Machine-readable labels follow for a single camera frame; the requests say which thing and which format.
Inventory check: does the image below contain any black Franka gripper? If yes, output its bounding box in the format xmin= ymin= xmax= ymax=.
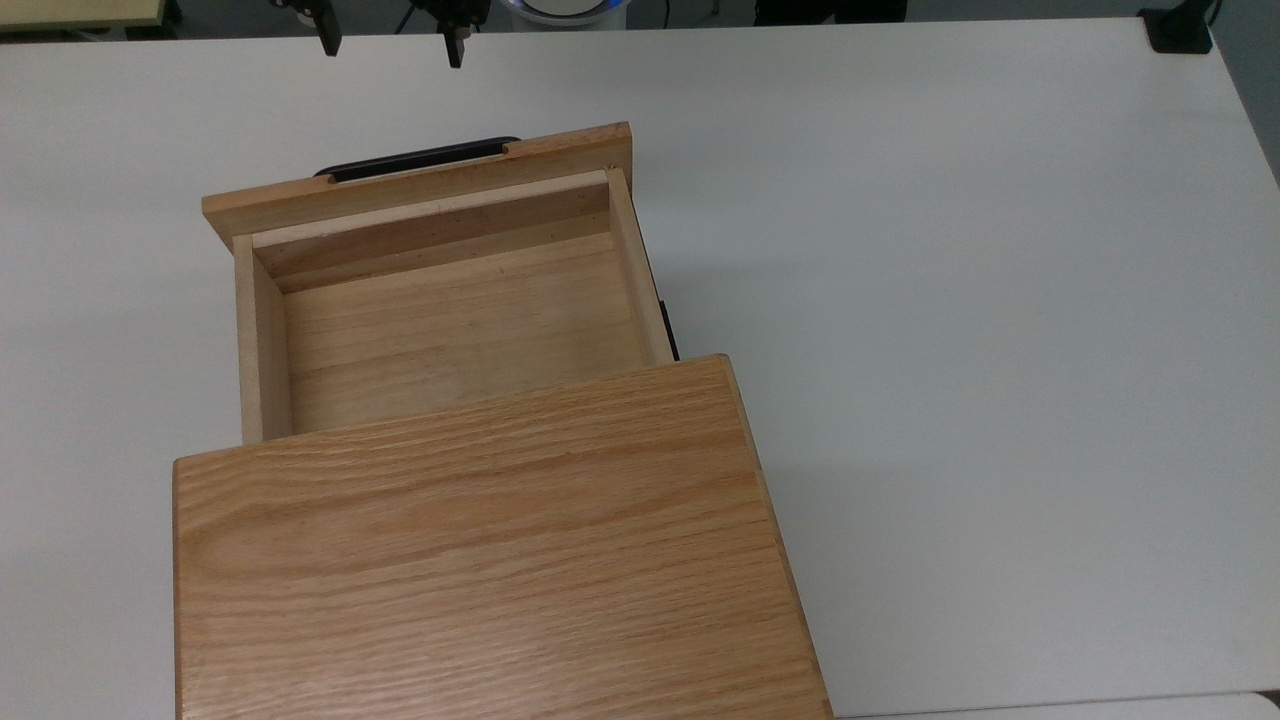
xmin=270 ymin=0 xmax=491 ymax=70

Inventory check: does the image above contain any oak wooden cabinet box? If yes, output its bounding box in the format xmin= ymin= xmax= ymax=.
xmin=172 ymin=353 xmax=837 ymax=720

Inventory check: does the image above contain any light wooden drawer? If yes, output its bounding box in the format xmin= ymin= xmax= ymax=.
xmin=202 ymin=122 xmax=682 ymax=447

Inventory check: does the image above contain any yellow wooden desk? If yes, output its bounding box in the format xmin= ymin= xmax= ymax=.
xmin=0 ymin=0 xmax=167 ymax=32

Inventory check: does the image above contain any black camera stand with clamp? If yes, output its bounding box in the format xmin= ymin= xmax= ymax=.
xmin=1138 ymin=0 xmax=1223 ymax=55

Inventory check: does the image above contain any black drawer handle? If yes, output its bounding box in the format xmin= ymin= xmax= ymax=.
xmin=314 ymin=136 xmax=524 ymax=185

